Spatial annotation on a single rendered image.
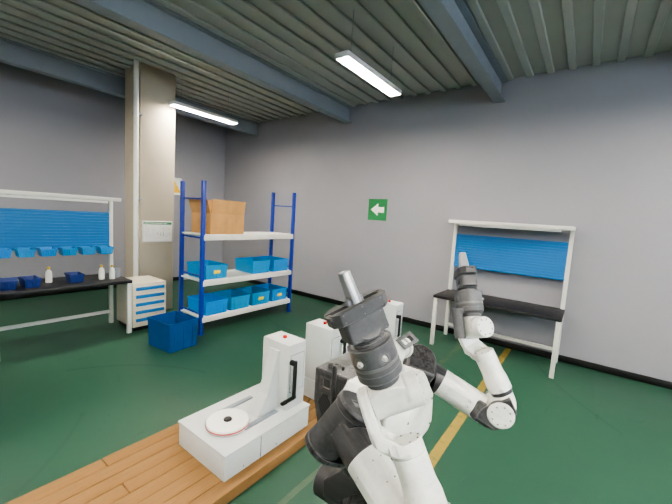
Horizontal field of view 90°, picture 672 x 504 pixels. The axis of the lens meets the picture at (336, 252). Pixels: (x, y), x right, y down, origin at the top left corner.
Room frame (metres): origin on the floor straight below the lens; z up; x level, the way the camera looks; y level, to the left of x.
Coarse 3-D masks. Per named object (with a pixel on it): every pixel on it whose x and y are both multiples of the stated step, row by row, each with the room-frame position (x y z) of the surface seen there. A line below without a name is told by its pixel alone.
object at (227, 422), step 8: (232, 408) 2.45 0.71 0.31; (216, 416) 2.34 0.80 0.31; (224, 416) 2.34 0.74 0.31; (232, 416) 2.35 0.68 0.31; (240, 416) 2.35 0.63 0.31; (248, 416) 2.37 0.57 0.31; (208, 424) 2.24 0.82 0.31; (216, 424) 2.24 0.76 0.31; (224, 424) 2.25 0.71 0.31; (232, 424) 2.26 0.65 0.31; (240, 424) 2.26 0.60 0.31; (208, 432) 2.19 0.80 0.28; (216, 432) 2.16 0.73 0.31; (224, 432) 2.17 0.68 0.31; (232, 432) 2.18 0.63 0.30
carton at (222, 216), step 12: (192, 204) 5.06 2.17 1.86; (216, 204) 4.93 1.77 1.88; (228, 204) 5.11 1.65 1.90; (240, 204) 5.30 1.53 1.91; (192, 216) 5.11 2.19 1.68; (216, 216) 4.96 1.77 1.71; (228, 216) 5.14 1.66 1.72; (240, 216) 5.34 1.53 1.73; (192, 228) 5.11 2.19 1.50; (216, 228) 4.96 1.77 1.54; (228, 228) 5.15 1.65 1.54; (240, 228) 5.34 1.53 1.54
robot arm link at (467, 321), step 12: (456, 312) 1.08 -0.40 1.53; (468, 312) 1.08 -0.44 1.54; (480, 312) 1.08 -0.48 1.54; (456, 324) 1.07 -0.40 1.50; (468, 324) 1.06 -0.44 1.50; (480, 324) 1.03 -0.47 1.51; (492, 324) 1.05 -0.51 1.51; (456, 336) 1.06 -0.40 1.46; (468, 336) 1.07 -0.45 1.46; (480, 336) 1.03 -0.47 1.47
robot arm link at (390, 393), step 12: (396, 360) 0.59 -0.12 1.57; (384, 372) 0.57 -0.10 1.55; (396, 372) 0.58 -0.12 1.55; (408, 372) 0.62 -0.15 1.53; (372, 384) 0.58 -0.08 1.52; (384, 384) 0.58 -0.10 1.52; (396, 384) 0.59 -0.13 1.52; (408, 384) 0.60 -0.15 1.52; (372, 396) 0.59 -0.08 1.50; (384, 396) 0.59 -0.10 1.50; (396, 396) 0.59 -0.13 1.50; (408, 396) 0.59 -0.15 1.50; (420, 396) 0.59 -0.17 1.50; (384, 408) 0.59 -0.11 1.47; (396, 408) 0.59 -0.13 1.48; (408, 408) 0.59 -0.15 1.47
